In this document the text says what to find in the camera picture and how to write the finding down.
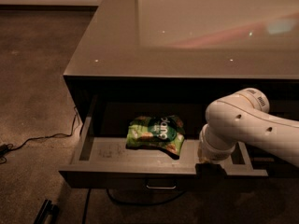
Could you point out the drawer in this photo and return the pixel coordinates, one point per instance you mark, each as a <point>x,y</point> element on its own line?
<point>103,161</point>

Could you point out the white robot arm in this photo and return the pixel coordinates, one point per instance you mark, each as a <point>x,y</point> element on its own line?
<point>244,117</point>

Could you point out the dark cabinet with glass top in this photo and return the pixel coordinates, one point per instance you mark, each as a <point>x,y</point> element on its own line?
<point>183,51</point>

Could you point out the green snack bag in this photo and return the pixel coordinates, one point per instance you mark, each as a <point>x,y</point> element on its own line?
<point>164,133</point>

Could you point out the black power adapter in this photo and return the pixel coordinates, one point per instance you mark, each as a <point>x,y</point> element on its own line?
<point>4,149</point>

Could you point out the black metal bracket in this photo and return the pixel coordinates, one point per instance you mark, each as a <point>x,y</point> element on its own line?
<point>47,213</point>

